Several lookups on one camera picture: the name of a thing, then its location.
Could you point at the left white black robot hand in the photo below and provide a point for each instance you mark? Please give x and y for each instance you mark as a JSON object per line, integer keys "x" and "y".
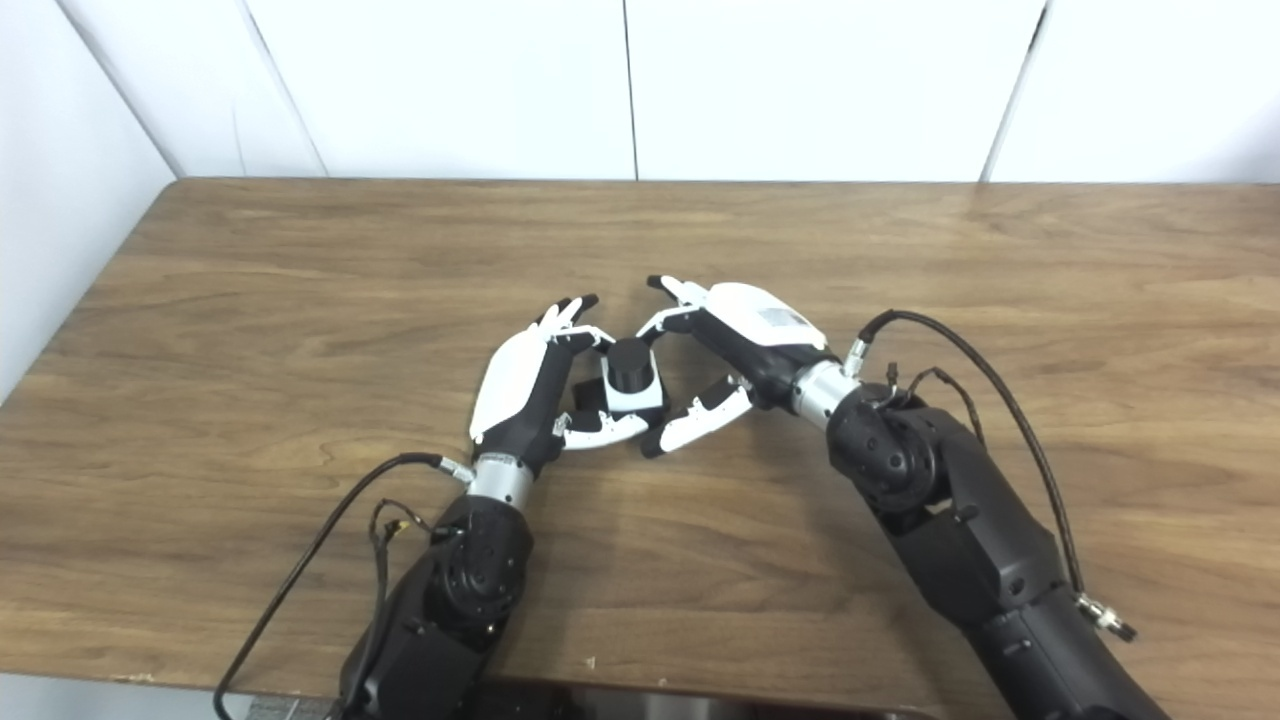
{"x": 520, "y": 390}

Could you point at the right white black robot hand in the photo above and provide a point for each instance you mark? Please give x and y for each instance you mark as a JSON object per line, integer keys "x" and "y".
{"x": 760, "y": 330}

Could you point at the white square piece with hole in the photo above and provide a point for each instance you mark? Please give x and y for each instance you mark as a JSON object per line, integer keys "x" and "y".
{"x": 632, "y": 403}

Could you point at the black peg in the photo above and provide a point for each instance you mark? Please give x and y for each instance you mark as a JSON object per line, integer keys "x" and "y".
{"x": 630, "y": 365}

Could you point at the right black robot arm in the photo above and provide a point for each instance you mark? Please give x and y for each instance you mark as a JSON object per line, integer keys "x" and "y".
{"x": 960, "y": 540}

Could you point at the black robot torso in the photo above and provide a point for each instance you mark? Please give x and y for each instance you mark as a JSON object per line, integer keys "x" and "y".
{"x": 700, "y": 703}

